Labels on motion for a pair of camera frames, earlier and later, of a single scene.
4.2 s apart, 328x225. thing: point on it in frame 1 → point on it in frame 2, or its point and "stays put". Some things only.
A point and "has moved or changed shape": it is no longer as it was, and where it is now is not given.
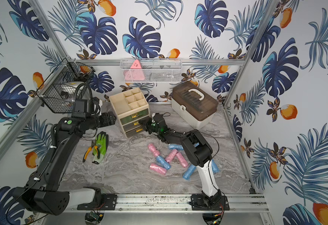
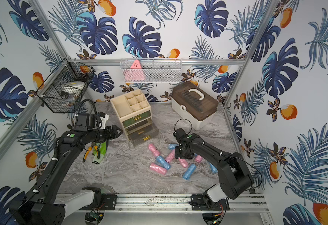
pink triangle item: (135, 72) stays put
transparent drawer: (134, 124) has moved or changed shape
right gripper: (145, 123) → (177, 154)
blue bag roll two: (189, 172) stays put
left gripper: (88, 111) → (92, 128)
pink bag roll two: (171, 155) stays put
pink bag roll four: (160, 170) stays put
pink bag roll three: (182, 160) stays put
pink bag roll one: (152, 147) stays put
